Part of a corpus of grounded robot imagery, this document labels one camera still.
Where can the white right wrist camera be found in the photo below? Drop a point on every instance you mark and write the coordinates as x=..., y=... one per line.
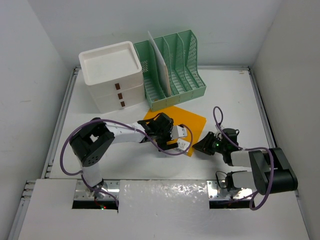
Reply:
x=219, y=129

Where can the orange folder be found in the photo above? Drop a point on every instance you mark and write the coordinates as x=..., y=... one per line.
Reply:
x=195, y=122

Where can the white front cover board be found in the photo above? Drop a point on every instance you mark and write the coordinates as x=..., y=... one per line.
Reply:
x=157, y=210

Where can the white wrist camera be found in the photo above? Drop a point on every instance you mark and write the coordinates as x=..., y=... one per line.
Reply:
x=219, y=129
x=178, y=132

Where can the aluminium table edge rail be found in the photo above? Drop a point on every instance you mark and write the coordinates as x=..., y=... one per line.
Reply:
x=235, y=90

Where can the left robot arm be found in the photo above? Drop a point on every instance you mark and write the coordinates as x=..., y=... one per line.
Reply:
x=91, y=142

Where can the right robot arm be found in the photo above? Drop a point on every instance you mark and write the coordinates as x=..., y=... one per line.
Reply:
x=266, y=166

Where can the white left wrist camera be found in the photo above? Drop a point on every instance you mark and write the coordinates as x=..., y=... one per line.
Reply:
x=178, y=132

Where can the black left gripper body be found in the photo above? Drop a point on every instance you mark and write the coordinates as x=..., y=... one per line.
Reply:
x=164, y=136

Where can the clear mesh document pouch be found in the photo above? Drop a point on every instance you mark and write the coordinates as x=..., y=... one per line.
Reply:
x=163, y=74

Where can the white drawer organizer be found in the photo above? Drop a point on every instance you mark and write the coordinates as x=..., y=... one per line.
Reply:
x=113, y=75

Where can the green mesh file rack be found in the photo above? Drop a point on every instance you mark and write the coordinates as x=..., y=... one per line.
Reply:
x=180, y=53

